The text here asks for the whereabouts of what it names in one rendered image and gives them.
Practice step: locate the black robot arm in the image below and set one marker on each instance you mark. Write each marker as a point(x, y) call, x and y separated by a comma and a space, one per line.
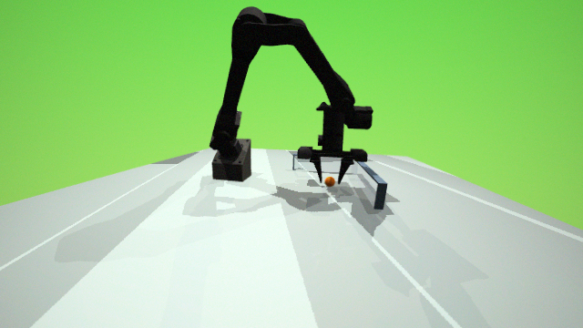
point(253, 29)

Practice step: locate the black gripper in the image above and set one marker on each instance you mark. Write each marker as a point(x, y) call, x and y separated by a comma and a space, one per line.
point(332, 146)

